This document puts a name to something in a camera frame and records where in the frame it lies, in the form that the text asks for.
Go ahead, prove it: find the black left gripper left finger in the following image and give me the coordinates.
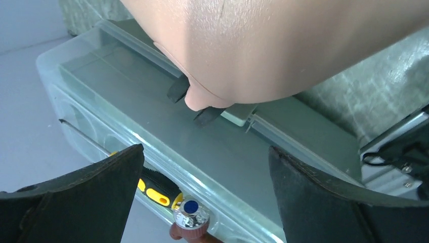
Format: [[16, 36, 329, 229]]
[[1, 144, 145, 242]]

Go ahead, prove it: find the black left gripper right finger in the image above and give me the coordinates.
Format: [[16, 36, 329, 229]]
[[269, 146, 428, 242]]

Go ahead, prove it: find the pink hard-shell suitcase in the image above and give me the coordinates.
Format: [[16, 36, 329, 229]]
[[120, 0, 429, 129]]

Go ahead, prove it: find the yellow black screwdriver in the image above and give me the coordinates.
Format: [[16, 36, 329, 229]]
[[59, 119, 184, 210]]

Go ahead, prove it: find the clear plastic storage box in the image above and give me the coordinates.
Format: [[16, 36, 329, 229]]
[[36, 20, 362, 242]]

